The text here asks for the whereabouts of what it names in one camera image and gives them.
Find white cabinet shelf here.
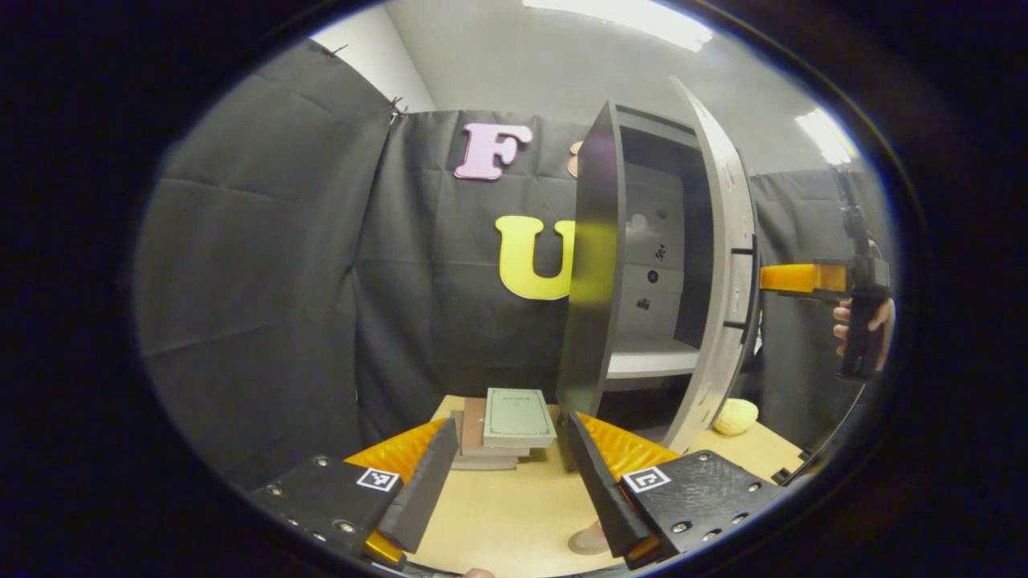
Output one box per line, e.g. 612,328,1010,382
606,337,701,380

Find long ceiling light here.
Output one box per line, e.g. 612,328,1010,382
522,0,714,53
795,108,860,165

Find white cabinet door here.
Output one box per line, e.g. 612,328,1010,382
660,76,762,454

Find black door handle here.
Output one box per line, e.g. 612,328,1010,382
723,247,761,332

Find brown book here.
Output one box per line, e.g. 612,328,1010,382
459,397,531,460

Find black backdrop cloth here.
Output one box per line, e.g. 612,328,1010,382
133,39,896,490

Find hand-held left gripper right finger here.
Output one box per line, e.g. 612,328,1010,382
567,412,792,567

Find yellow bumpy soft ball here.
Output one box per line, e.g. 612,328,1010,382
713,398,759,436

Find dark grey cabinet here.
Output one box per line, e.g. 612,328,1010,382
556,100,716,474

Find round brown coaster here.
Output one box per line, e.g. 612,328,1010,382
568,526,613,556

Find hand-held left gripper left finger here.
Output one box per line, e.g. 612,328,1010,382
247,417,460,571

